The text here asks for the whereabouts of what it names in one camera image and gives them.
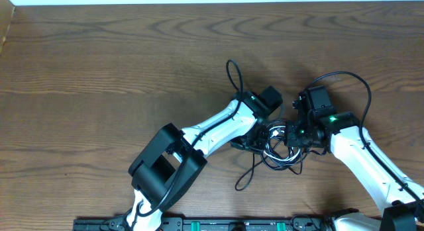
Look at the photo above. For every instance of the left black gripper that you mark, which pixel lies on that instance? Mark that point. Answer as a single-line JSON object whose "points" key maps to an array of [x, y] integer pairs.
{"points": [[260, 149]]}

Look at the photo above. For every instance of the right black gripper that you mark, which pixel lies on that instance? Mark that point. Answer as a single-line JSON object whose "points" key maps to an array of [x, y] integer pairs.
{"points": [[291, 138]]}

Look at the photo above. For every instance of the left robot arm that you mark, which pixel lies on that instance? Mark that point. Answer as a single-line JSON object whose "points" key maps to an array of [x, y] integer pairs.
{"points": [[170, 163]]}

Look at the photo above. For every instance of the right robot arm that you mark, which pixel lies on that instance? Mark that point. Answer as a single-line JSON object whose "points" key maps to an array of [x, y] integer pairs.
{"points": [[319, 125]]}

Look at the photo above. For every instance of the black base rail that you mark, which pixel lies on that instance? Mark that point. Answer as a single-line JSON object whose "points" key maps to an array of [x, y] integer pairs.
{"points": [[302, 223]]}

